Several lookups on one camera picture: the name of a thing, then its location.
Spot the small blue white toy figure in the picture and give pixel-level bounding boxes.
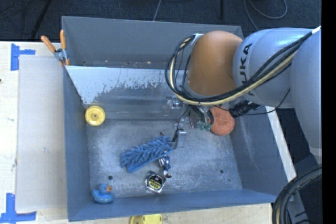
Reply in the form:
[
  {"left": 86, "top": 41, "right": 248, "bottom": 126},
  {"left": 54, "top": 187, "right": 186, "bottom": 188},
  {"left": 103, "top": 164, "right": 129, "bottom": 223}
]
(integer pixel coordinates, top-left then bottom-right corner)
[{"left": 157, "top": 155, "right": 173, "bottom": 179}]

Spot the blue rubber duck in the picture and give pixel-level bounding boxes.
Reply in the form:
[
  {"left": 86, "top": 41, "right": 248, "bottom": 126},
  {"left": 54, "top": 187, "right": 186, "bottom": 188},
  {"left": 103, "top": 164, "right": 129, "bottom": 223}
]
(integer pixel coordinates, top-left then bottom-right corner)
[{"left": 91, "top": 183, "right": 115, "bottom": 204}]

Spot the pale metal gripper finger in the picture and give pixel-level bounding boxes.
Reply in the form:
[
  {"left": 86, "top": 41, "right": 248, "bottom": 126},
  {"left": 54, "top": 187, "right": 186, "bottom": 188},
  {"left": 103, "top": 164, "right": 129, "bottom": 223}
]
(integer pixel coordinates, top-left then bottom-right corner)
[
  {"left": 165, "top": 95, "right": 183, "bottom": 116},
  {"left": 176, "top": 125, "right": 187, "bottom": 150}
]

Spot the orange round sponge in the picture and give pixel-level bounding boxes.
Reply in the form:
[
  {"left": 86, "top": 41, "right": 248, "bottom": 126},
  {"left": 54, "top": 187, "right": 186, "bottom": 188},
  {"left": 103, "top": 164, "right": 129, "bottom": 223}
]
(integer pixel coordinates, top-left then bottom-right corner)
[{"left": 209, "top": 106, "right": 235, "bottom": 136}]

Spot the yellow round disc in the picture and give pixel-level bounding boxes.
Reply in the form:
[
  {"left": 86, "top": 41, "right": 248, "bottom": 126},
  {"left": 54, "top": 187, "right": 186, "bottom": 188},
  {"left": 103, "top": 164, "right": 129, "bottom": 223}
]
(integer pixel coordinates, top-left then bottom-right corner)
[{"left": 85, "top": 105, "right": 107, "bottom": 127}]

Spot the pale wood flat board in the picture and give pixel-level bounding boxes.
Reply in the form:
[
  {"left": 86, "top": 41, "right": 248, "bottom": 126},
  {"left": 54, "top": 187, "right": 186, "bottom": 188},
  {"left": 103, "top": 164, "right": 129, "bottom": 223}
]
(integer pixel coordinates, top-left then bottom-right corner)
[{"left": 15, "top": 55, "right": 69, "bottom": 215}]

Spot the black yellow tape measure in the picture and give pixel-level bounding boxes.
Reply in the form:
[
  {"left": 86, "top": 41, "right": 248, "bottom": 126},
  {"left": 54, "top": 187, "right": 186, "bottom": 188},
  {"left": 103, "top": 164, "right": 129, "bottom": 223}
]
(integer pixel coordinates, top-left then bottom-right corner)
[{"left": 144, "top": 170, "right": 167, "bottom": 194}]

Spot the grey metal bin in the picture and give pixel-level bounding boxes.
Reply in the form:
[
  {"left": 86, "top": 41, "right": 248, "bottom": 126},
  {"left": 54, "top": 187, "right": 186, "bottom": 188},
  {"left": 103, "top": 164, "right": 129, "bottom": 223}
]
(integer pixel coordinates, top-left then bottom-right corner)
[{"left": 60, "top": 15, "right": 298, "bottom": 222}]

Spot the blue chenille duster pad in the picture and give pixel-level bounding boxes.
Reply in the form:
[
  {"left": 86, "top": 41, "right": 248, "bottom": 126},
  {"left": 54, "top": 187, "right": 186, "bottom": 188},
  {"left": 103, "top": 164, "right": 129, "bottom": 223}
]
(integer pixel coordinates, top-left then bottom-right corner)
[{"left": 120, "top": 135, "right": 174, "bottom": 174}]

